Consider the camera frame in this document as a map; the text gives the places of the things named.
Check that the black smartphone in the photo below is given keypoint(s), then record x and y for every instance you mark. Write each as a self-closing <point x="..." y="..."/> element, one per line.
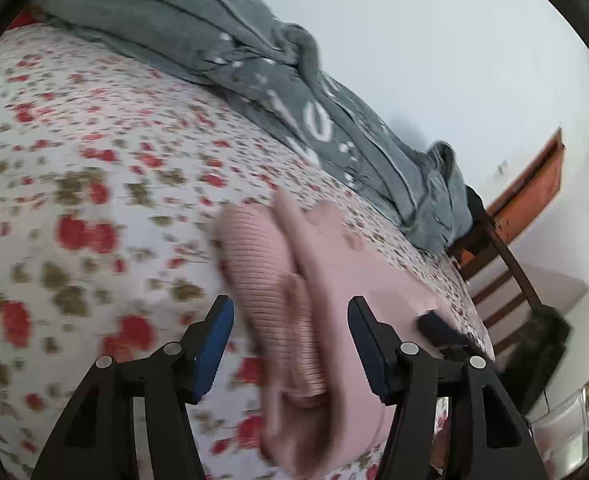
<point x="439" y="330"/>

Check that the pink knit sweater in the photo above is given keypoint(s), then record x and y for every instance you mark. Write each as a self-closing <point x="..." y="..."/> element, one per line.
<point x="284" y="280"/>

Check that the dark wooden chair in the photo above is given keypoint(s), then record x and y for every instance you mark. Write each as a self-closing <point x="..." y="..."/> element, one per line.
<point x="504" y="260"/>

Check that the red pillow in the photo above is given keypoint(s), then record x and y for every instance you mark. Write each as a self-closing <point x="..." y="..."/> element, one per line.
<point x="20" y="20"/>

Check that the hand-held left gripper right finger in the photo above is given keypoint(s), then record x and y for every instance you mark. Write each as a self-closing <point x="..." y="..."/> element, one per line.
<point x="369" y="355"/>

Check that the white wall switch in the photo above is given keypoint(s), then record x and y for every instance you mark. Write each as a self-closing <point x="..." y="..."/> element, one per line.
<point x="502" y="167"/>

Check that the orange wooden door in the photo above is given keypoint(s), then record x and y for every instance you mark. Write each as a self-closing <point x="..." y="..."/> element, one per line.
<point x="529" y="195"/>

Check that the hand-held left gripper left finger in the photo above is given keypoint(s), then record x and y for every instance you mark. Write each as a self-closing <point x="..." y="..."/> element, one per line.
<point x="214" y="345"/>

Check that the floral quilted bed sheet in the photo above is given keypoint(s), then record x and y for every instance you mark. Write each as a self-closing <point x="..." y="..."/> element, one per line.
<point x="99" y="160"/>

